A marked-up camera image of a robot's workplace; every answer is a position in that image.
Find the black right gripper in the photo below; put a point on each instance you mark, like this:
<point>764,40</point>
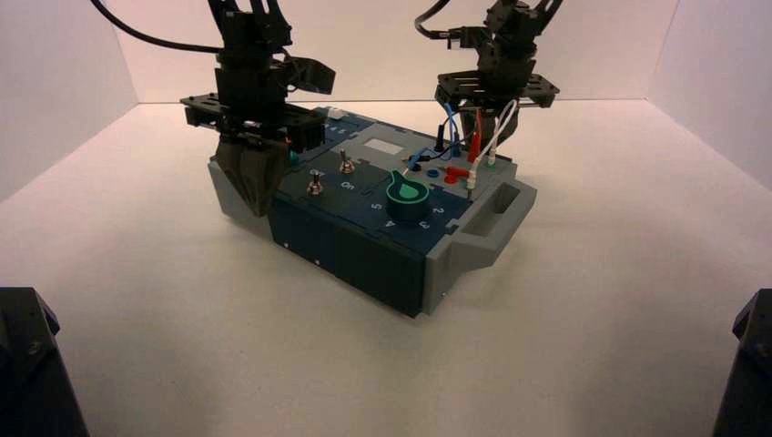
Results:
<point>503,81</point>

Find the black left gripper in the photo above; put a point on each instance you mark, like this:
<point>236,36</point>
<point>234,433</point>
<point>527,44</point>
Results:
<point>250,102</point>

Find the grey and teal task box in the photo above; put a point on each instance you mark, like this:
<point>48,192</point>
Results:
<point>362,253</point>

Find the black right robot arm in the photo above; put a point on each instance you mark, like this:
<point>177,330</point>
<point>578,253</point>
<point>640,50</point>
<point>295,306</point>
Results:
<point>522,15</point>

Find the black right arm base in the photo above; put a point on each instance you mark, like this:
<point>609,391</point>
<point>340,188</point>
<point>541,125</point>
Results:
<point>748,374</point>

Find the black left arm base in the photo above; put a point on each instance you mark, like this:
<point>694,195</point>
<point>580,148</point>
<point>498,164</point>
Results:
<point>30,374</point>

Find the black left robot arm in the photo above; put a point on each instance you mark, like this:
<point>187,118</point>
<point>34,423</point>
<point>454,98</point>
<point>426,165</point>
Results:
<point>247,27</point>

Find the teal push button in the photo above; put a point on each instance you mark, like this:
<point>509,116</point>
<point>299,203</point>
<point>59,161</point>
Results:
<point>294,158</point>

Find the white slider knob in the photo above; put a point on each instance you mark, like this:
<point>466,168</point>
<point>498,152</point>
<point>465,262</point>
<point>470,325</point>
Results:
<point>335,113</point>

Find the grey display screen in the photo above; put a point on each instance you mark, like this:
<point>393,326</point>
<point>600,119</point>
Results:
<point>384,146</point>

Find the green rotary knob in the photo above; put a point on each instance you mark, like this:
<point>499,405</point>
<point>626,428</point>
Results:
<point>407,196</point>

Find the metal toggle switch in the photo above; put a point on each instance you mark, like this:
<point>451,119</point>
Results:
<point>345,161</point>
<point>315,184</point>

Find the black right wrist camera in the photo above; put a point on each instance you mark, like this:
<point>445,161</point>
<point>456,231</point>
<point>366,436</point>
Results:
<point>464,39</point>

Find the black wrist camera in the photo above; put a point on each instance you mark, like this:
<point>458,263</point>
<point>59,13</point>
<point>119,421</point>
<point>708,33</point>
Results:
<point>313,73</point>
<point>464,39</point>

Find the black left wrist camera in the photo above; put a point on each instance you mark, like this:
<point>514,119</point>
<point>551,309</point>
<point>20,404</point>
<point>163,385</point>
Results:
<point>313,73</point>

